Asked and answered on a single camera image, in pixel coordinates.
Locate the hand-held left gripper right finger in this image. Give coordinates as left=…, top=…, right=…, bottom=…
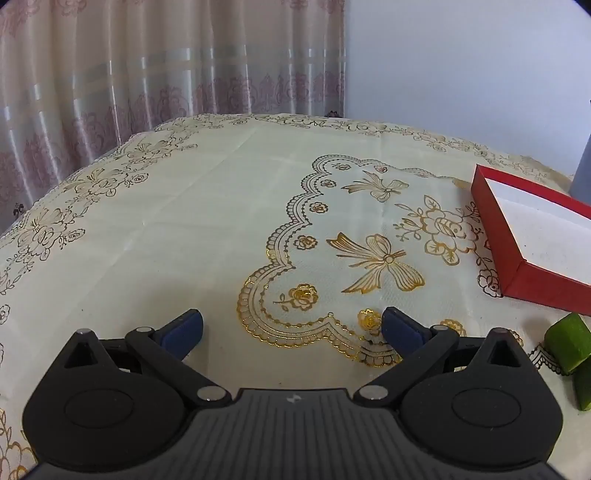
left=353, top=306, right=532, bottom=409

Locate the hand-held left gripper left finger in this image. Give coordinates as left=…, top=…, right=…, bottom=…
left=64, top=308, right=232, bottom=409

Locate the red cardboard box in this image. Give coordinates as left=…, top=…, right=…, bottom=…
left=471, top=165, right=591, bottom=317

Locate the green cucumber piece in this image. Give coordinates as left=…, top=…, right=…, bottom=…
left=574, top=357, right=591, bottom=411
left=544, top=313, right=591, bottom=374

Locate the cream gold-patterned tablecloth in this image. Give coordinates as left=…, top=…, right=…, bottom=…
left=0, top=113, right=591, bottom=480

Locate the light blue electric kettle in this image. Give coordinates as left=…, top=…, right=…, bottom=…
left=569, top=134, right=591, bottom=204

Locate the beige floral curtain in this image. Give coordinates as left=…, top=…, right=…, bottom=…
left=0, top=0, right=346, bottom=232

